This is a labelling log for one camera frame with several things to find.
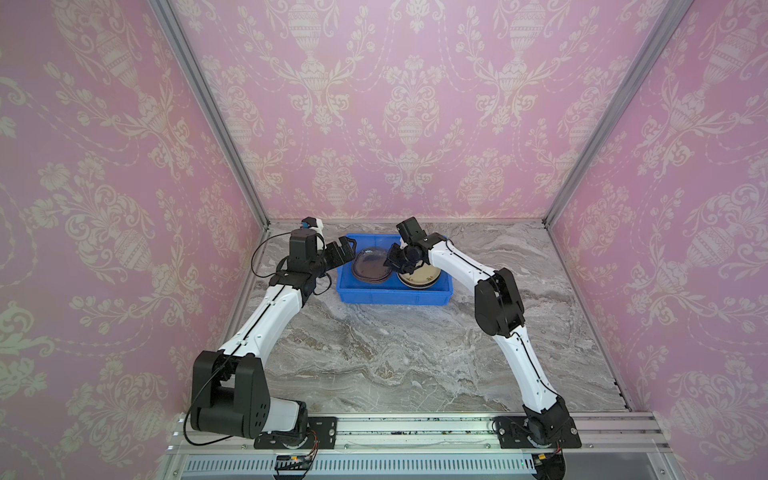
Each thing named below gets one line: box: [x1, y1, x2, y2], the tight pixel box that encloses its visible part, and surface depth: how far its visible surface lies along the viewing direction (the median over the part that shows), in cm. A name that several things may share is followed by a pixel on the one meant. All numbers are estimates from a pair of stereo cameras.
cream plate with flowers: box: [396, 261, 441, 289], surface depth 101 cm
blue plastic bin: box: [336, 234, 454, 305], surface depth 99 cm
